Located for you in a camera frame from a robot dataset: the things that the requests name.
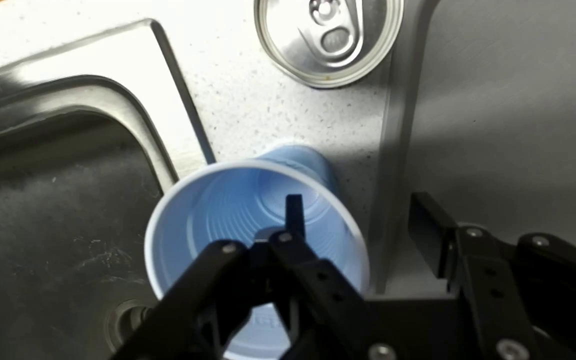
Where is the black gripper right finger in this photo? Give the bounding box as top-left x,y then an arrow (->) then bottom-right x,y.
409,190 -> 576,360

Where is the blue plastic cup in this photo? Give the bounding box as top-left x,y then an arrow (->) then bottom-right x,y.
142,141 -> 372,360

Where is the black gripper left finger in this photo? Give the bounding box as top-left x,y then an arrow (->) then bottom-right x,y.
111,195 -> 397,360

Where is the silver soda can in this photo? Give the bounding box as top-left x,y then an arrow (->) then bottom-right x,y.
255,0 -> 407,90

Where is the stainless steel double sink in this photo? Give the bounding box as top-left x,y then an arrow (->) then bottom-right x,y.
0,19 -> 221,360

